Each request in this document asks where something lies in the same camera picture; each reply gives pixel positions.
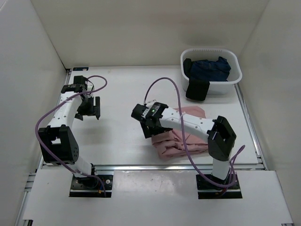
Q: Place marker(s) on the white plastic basket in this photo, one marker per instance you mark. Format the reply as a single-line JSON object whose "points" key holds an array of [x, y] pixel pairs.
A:
{"points": [[215, 88]]}

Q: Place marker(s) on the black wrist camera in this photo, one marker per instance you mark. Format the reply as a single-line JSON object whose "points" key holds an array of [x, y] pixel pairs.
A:
{"points": [[149, 104], [80, 81]]}

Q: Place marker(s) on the dark blue trousers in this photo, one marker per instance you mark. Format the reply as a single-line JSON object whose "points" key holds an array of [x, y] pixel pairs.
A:
{"points": [[208, 70]]}

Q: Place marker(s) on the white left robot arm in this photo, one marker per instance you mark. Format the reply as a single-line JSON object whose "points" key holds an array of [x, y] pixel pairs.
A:
{"points": [[59, 142]]}

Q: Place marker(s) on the pink trousers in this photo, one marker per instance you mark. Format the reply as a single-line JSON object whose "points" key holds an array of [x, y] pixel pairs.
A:
{"points": [[171, 144]]}

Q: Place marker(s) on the aluminium right rail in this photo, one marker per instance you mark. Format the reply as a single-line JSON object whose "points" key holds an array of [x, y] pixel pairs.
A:
{"points": [[250, 126]]}

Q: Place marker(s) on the aluminium left rail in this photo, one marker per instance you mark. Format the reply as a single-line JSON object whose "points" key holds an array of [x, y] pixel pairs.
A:
{"points": [[67, 78]]}

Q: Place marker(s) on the aluminium rail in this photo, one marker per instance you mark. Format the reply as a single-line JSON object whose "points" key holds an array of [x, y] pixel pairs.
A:
{"points": [[169, 167], [67, 78], [250, 126]]}

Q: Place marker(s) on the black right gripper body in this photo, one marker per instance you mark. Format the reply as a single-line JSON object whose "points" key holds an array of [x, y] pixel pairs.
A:
{"points": [[156, 130]]}

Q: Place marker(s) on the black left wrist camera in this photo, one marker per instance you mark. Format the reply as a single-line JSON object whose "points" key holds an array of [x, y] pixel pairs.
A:
{"points": [[80, 81]]}

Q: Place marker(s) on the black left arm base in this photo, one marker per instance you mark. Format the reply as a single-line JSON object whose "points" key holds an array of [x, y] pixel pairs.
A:
{"points": [[91, 187]]}

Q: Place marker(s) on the black trousers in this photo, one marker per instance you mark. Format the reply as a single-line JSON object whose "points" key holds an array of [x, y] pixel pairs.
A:
{"points": [[195, 87]]}

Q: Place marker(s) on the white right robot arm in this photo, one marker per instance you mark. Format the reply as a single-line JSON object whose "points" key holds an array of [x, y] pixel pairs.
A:
{"points": [[220, 138]]}

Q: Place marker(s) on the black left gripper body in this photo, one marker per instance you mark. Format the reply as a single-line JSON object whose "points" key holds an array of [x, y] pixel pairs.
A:
{"points": [[86, 108]]}

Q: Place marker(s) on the aluminium front rail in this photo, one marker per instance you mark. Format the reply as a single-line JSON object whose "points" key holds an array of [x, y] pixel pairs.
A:
{"points": [[169, 167]]}

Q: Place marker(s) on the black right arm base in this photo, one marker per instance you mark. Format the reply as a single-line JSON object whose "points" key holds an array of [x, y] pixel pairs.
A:
{"points": [[207, 191]]}

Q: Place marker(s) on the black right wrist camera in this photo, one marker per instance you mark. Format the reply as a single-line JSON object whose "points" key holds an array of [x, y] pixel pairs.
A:
{"points": [[149, 104]]}

